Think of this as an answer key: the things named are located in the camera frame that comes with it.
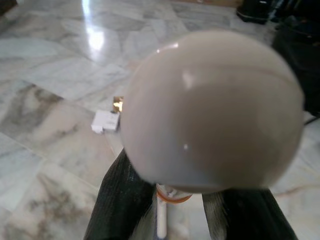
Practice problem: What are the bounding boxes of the large black bag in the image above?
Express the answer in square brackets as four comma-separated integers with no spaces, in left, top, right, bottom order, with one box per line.
[271,14,320,124]

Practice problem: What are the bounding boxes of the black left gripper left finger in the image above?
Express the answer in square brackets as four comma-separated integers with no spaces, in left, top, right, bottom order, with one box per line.
[83,149,156,240]

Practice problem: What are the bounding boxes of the small white box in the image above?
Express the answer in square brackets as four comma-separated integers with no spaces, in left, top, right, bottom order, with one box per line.
[90,109,122,134]

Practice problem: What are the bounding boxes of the black backpack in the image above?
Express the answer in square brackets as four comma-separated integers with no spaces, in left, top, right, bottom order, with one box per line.
[235,0,276,25]

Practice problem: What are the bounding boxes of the shiny gold box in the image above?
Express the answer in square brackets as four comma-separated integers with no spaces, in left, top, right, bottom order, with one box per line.
[112,95,125,114]

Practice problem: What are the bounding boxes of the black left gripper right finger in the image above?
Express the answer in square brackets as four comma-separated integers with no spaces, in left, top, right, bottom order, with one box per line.
[201,187,300,240]

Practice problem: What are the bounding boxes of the cream hand broom wooden handle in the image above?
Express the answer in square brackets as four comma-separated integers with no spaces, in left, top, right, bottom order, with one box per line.
[119,30,306,240]

